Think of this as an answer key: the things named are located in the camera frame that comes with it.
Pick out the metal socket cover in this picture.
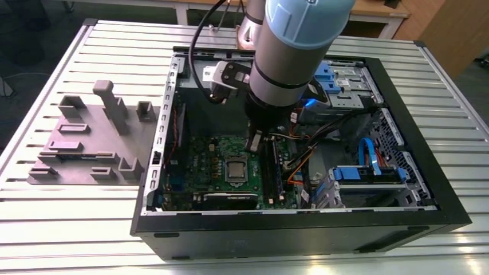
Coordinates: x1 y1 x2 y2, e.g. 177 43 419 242
222 155 250 184

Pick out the silver CPU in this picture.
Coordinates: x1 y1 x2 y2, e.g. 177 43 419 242
227 162 246 178

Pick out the grey power supply unit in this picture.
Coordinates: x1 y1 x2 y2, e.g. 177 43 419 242
178 59 255 136

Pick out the black RAM slot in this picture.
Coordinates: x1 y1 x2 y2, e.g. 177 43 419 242
258 136 273 203

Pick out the blue disk carrier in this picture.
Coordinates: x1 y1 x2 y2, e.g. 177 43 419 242
313 60 331 83
318 81 342 95

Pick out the grey metal drive cage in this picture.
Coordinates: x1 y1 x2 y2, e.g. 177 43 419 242
315 166 423 209
297 59 385 124

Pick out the green motherboard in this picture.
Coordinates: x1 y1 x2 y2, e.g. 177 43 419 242
156 134 302 211

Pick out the hard disk in blue carrier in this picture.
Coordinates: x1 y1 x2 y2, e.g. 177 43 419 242
330 167 407 186

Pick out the black graphics card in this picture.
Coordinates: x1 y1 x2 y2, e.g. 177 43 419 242
193 190 258 210

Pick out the black PC case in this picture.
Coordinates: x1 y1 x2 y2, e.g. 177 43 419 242
129 45 474 260

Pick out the grey parts rack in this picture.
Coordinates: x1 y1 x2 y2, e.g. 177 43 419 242
26 80 164 186

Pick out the RAM stick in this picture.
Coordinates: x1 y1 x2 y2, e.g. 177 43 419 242
56 154 98 161

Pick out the wooden cabinet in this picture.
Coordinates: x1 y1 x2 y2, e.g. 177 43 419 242
393 0 489 83

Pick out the black cable bundle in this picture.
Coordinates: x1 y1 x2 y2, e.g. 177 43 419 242
283 110 382 170

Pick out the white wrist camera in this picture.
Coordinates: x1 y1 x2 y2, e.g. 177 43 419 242
204 61 251 92

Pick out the orange wire bundle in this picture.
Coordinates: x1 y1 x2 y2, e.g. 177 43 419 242
285 160 309 187

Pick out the black camera cable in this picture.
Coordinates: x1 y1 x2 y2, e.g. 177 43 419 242
189 0 229 106

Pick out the blue flat wire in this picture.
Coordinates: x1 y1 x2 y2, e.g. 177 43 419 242
309 179 327 209

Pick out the cable with silver plug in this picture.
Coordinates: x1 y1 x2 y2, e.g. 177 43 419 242
208 0 245 33

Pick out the blue SATA wire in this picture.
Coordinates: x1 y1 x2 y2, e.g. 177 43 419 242
357 137 383 176

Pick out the wooden desk white frame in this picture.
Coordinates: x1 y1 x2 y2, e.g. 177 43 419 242
173 0 411 40

